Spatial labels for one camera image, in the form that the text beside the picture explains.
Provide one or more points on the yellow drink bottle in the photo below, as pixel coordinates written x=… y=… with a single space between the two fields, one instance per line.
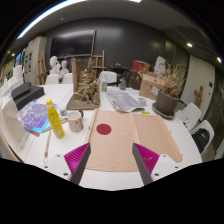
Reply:
x=55 y=121

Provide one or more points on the clear green-labelled plastic bottle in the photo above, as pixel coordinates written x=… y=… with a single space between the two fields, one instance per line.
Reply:
x=104 y=84

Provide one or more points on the cardboard box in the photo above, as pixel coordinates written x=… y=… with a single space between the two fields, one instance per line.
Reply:
x=150 y=85

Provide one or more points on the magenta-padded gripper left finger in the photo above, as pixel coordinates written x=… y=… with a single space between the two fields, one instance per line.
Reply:
x=76 y=157

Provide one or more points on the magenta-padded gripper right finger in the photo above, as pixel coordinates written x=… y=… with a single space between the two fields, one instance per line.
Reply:
x=148 y=159

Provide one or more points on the white plaster bust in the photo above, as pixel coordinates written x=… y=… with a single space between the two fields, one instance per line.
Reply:
x=54 y=65
x=63 y=70

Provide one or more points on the grey newspaper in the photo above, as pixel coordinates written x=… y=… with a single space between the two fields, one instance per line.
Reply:
x=123 y=100

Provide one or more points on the large black box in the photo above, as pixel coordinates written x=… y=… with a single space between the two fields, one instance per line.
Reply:
x=31 y=95

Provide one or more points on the thin wooden stick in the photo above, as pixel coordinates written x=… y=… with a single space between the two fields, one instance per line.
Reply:
x=47 y=146

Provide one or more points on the black backpack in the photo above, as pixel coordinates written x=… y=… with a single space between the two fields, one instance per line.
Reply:
x=201 y=140

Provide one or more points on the light wooden drawing board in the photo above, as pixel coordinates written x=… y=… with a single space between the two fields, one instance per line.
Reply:
x=120 y=150

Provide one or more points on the tall wooden easel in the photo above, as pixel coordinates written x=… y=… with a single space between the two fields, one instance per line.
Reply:
x=41 y=68

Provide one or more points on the wooden figure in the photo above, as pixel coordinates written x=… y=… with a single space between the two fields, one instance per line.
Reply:
x=198 y=96

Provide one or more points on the long ceiling light strip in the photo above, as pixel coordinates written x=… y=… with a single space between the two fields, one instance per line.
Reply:
x=46 y=15

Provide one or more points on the white dotted cup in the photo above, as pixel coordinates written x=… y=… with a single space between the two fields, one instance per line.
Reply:
x=75 y=122

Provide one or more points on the purple and teal painted sheet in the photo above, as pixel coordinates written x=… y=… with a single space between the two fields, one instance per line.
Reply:
x=35 y=116

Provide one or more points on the clear plastic bag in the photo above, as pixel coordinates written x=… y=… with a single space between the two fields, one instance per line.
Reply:
x=11 y=125

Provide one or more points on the dark wall screen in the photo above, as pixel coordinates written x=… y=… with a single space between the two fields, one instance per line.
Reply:
x=72 y=43

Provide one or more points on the red box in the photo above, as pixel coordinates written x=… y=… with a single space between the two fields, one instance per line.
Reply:
x=140 y=66

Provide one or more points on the small jar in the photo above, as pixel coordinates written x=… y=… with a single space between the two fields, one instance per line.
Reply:
x=63 y=112

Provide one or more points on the flat round red coaster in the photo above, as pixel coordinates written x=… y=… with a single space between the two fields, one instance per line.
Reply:
x=103 y=129

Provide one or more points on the beige cabinet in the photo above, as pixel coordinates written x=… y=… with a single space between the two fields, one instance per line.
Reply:
x=33 y=56

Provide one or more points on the small black box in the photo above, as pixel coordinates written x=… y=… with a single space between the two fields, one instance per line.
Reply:
x=20 y=90

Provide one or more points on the white chair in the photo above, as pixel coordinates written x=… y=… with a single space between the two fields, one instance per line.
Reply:
x=110 y=77
x=67 y=78
x=190 y=113
x=52 y=79
x=205 y=126

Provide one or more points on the white plaster statue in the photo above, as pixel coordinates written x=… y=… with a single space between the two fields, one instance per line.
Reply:
x=160 y=65

